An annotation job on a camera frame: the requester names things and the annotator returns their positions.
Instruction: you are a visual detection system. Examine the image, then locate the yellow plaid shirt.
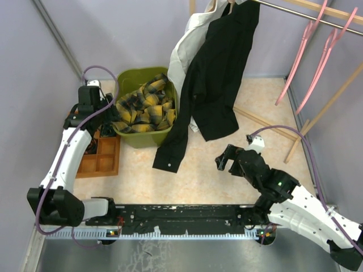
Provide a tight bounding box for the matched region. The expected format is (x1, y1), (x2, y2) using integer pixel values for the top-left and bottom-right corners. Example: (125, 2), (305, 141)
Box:
(113, 73), (176, 134)

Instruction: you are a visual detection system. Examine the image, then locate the black garment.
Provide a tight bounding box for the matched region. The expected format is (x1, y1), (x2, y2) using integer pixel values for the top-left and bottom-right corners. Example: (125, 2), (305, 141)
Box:
(153, 1), (260, 173)

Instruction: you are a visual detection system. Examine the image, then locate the pink hanger with plaid shirt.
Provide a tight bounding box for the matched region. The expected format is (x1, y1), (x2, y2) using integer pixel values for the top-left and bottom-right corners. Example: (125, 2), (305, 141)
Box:
(275, 0), (328, 106)

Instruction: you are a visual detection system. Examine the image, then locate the pink plastic hanger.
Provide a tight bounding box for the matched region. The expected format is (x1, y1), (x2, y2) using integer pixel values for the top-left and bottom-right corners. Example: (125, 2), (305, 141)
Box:
(295, 7), (358, 114)

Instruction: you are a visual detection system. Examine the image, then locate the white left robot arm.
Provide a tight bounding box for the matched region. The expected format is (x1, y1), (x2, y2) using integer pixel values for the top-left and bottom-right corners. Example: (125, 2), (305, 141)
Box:
(27, 85), (119, 227)

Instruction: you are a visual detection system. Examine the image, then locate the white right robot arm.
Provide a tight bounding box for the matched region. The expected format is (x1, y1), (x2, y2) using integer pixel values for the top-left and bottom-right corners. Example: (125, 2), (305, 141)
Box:
(215, 144), (362, 271)

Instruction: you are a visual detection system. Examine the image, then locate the orange compartment tray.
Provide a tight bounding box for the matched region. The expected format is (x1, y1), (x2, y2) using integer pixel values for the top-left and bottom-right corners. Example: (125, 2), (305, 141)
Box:
(76, 127), (120, 179)

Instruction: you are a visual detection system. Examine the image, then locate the cream white hanging garment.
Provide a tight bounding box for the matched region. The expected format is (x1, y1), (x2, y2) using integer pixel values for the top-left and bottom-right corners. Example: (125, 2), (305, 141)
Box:
(167, 0), (227, 133)

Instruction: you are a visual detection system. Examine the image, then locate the metal hanging rod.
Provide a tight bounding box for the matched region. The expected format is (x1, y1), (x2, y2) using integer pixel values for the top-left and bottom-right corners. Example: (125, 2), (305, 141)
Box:
(249, 0), (363, 38)

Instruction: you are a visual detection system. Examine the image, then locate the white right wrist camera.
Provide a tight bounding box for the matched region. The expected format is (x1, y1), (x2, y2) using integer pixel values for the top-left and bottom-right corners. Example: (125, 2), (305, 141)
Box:
(245, 135), (265, 154)

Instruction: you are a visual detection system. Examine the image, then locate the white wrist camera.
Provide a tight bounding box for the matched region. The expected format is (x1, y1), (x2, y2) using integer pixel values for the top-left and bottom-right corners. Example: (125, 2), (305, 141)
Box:
(86, 80), (102, 88)
(245, 135), (265, 154)

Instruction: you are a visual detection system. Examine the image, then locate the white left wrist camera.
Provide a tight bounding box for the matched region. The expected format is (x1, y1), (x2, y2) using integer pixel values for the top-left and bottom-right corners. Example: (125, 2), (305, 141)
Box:
(86, 80), (102, 88)

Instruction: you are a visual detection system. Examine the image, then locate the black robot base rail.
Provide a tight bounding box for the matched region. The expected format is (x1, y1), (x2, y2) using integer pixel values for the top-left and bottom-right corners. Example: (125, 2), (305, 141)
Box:
(86, 205), (269, 235)

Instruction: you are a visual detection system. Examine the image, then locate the wooden rack frame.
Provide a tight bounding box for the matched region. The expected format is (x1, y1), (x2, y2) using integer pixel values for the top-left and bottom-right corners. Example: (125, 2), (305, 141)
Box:
(188, 0), (363, 164)

